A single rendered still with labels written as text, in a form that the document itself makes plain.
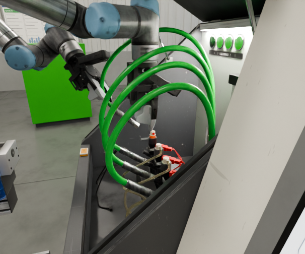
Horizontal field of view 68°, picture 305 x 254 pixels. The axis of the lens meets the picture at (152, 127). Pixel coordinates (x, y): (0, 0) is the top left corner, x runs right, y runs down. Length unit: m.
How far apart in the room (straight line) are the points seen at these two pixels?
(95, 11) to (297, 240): 0.51
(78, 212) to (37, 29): 6.68
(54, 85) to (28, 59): 3.18
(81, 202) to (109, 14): 0.50
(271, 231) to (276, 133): 0.10
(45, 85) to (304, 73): 3.84
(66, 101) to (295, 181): 3.90
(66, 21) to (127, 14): 0.16
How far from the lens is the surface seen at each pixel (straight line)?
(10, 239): 2.15
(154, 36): 0.63
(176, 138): 1.12
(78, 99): 4.05
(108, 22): 0.55
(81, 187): 0.78
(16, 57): 0.82
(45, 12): 0.63
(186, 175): 0.40
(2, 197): 1.09
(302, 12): 0.31
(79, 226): 0.66
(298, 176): 0.26
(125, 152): 0.64
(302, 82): 0.27
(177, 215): 0.44
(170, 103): 1.04
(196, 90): 0.45
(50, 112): 4.09
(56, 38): 0.92
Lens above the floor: 1.40
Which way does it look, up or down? 22 degrees down
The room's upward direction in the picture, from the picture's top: straight up
